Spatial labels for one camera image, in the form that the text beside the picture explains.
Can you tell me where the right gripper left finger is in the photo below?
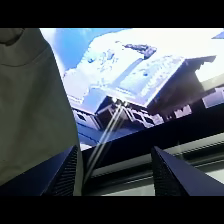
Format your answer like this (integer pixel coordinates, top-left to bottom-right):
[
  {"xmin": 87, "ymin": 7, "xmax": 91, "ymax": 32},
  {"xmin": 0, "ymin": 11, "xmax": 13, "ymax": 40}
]
[{"xmin": 0, "ymin": 144, "xmax": 79, "ymax": 197}]

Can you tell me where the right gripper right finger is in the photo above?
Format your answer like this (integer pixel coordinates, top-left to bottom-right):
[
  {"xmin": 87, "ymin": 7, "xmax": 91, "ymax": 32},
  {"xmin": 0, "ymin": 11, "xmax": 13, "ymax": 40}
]
[{"xmin": 150, "ymin": 145, "xmax": 224, "ymax": 197}]

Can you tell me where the olive T-shirt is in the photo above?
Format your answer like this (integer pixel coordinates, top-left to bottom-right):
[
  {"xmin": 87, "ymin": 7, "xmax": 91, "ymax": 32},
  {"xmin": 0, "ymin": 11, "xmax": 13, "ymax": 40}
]
[{"xmin": 0, "ymin": 27, "xmax": 83, "ymax": 197}]

